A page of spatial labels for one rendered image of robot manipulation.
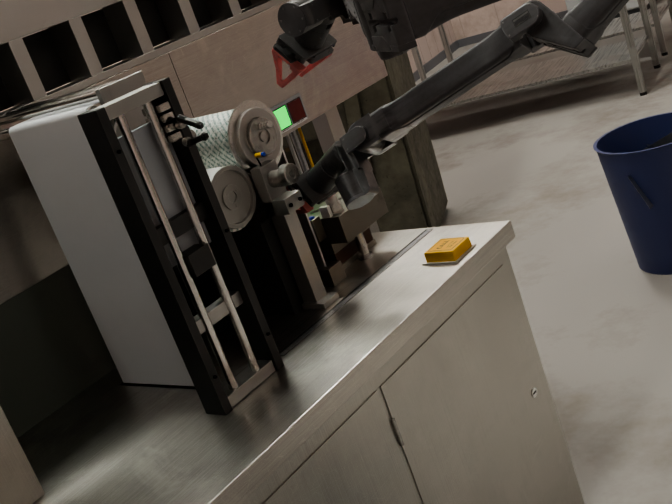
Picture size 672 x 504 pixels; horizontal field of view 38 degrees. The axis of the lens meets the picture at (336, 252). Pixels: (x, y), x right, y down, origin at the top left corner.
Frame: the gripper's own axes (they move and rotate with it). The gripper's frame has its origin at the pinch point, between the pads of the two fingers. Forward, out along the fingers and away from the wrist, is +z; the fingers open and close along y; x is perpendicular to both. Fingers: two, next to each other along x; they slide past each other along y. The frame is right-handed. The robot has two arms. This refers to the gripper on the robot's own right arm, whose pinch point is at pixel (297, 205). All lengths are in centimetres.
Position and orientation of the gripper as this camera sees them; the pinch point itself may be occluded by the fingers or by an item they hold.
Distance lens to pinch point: 201.1
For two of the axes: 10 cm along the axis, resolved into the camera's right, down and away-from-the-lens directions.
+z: -5.1, 4.9, 7.1
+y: 5.7, -4.3, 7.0
